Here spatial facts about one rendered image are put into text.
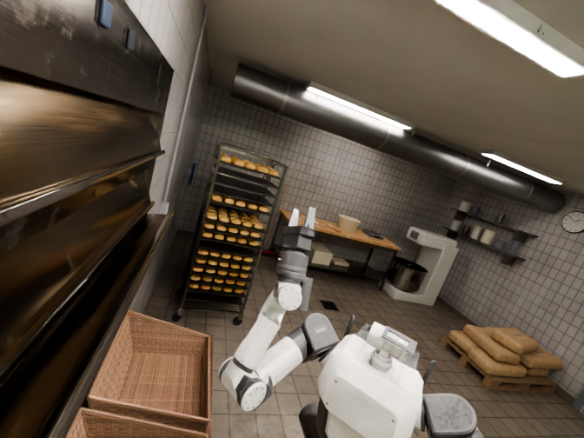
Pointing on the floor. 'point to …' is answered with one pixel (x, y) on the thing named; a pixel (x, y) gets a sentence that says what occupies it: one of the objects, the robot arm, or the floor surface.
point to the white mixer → (434, 243)
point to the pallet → (504, 376)
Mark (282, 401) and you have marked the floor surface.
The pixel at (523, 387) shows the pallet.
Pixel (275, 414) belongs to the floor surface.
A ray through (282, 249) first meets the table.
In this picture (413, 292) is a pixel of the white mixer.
